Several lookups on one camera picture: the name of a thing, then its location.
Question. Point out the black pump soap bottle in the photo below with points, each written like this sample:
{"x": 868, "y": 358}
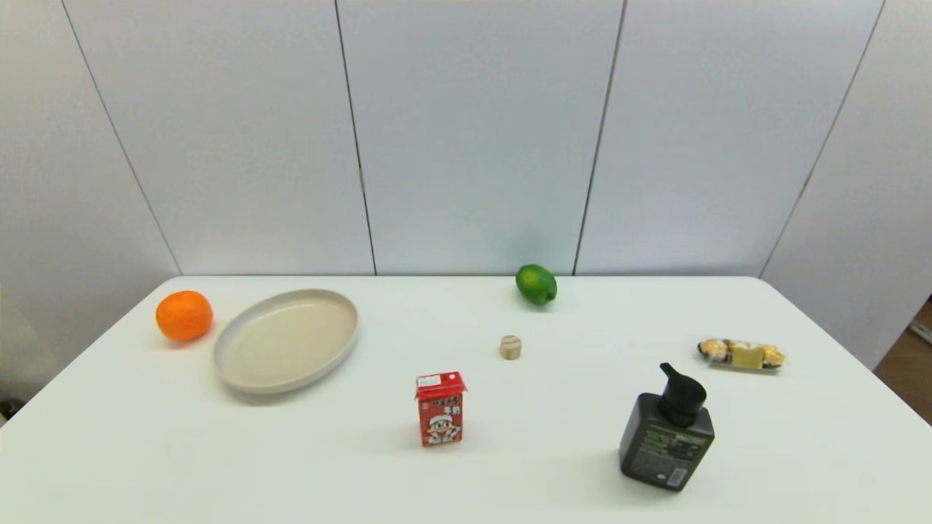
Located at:
{"x": 664, "y": 444}

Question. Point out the gold chocolates clear pack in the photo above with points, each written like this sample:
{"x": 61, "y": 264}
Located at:
{"x": 743, "y": 355}

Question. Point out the red cartoon milk carton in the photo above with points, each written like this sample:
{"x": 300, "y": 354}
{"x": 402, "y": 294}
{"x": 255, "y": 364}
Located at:
{"x": 440, "y": 415}

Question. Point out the beige oval plate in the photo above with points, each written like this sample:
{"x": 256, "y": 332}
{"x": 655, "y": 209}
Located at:
{"x": 285, "y": 340}

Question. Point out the small wooden cylinder block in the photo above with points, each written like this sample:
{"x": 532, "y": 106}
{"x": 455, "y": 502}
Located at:
{"x": 510, "y": 348}

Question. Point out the green lime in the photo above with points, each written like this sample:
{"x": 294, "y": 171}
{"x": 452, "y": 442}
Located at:
{"x": 536, "y": 284}

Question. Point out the orange fruit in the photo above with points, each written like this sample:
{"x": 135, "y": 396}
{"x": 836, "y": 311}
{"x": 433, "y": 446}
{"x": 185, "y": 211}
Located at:
{"x": 184, "y": 316}

